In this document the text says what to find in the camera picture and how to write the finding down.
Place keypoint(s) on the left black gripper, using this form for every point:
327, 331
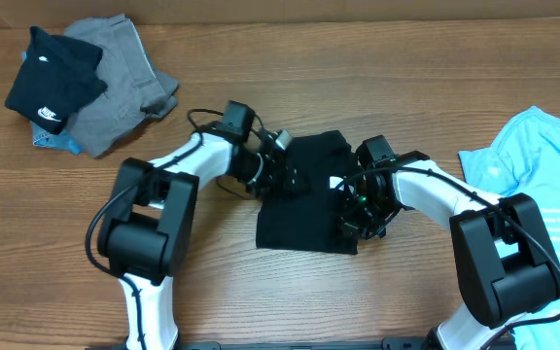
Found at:
275, 181

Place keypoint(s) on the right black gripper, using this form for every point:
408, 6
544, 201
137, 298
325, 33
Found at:
350, 214

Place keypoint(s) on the black t-shirt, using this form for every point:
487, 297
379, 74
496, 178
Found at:
306, 220

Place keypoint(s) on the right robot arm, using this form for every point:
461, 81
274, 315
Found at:
507, 270

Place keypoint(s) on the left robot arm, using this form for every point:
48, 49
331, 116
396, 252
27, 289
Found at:
141, 235

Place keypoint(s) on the folded grey trousers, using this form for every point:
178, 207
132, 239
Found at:
136, 90

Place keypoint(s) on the light blue t-shirt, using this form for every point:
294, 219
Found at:
524, 158

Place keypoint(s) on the folded blue denim garment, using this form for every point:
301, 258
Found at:
62, 141

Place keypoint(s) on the folded black Nike garment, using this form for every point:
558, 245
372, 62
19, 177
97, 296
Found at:
56, 80

